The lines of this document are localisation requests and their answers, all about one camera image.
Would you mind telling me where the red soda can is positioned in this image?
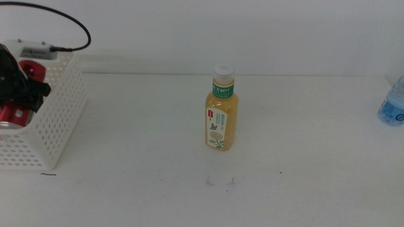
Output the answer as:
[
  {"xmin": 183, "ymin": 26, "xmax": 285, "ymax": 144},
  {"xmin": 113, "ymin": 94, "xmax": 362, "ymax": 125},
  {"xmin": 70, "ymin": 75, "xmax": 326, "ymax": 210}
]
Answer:
[{"xmin": 0, "ymin": 59, "xmax": 47, "ymax": 130}]

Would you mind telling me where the yellow tea bottle green label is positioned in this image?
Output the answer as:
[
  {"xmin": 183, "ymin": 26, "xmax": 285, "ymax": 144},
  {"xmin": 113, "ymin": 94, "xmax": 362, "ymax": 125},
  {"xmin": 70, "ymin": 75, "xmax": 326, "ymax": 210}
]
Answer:
[{"xmin": 205, "ymin": 62, "xmax": 240, "ymax": 152}]

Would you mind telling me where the clear water bottle blue label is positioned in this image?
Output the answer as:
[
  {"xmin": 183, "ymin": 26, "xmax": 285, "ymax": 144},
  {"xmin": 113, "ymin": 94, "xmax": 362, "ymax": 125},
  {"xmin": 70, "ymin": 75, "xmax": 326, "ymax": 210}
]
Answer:
[{"xmin": 377, "ymin": 74, "xmax": 404, "ymax": 127}]

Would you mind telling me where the white perforated plastic basket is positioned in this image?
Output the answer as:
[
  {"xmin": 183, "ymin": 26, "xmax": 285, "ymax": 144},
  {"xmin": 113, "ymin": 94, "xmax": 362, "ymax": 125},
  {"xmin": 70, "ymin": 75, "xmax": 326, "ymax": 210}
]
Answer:
[{"xmin": 0, "ymin": 50, "xmax": 88, "ymax": 171}]

